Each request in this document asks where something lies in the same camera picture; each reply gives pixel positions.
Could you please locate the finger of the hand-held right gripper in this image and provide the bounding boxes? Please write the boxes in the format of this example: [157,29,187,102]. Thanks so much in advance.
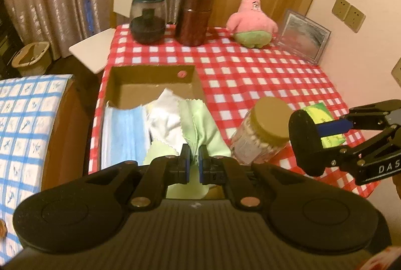
[324,124,401,172]
[316,99,401,137]

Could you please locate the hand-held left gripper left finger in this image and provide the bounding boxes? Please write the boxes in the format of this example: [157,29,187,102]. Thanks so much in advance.
[72,144,191,211]

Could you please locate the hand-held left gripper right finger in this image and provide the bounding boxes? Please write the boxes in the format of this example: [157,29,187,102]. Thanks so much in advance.
[198,145,317,211]

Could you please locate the pale yellow-green cloth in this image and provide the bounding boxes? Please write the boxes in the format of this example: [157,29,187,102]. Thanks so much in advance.
[142,140,180,166]

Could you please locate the light green cloth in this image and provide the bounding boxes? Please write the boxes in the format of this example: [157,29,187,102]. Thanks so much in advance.
[166,99,232,199]

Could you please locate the white cloth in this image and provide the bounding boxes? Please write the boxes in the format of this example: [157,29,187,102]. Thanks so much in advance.
[147,88,183,145]

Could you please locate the blue face mask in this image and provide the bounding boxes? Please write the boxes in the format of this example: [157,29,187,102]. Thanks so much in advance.
[102,102,151,169]

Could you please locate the brown cardboard box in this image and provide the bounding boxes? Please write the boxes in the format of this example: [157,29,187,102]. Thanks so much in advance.
[99,65,231,200]

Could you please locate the green and white tissue box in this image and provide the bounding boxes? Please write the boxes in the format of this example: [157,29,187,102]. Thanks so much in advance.
[302,102,348,148]

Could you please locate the cashew jar with gold lid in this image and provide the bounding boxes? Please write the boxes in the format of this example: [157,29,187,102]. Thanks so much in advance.
[230,97,293,166]

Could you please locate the red checked tablecloth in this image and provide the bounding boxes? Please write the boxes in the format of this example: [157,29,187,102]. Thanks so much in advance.
[88,24,381,198]

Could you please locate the pink starfish plush toy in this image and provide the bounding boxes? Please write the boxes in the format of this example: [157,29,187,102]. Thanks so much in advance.
[226,0,279,49]

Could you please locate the glass jar with dark base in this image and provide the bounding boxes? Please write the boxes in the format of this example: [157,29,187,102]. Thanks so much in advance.
[129,0,167,45]

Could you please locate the brown cylindrical canister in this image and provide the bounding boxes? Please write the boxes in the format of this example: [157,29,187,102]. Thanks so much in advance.
[174,0,215,47]

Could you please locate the blue checked bed sheet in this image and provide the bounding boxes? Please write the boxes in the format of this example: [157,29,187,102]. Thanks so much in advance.
[0,74,74,258]

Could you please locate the beige trash bin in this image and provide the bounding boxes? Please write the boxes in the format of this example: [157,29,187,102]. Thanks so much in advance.
[12,41,51,77]

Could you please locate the dark wooden rack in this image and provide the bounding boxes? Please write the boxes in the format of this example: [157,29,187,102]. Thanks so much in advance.
[0,0,24,79]

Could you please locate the gold wall switch panel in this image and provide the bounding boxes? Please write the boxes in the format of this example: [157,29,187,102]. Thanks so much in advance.
[391,57,401,86]

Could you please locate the grey picture frame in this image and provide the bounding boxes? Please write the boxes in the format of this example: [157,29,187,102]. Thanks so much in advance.
[276,9,332,65]

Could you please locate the gold wall socket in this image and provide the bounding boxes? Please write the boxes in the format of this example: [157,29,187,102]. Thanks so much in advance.
[344,5,366,33]
[332,0,350,22]

